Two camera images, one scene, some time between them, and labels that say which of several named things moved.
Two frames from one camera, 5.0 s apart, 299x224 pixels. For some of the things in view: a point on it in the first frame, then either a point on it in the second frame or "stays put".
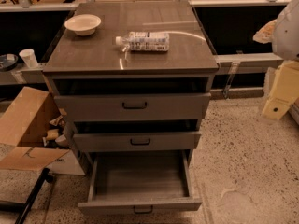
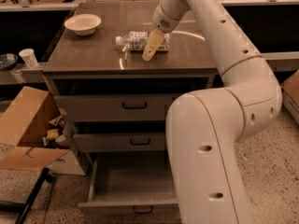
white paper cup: x=29 y=57 stays put
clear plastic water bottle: x=142 y=41 stays put
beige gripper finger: x=265 y=34 to x=167 y=17
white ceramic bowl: x=83 y=24 stays put
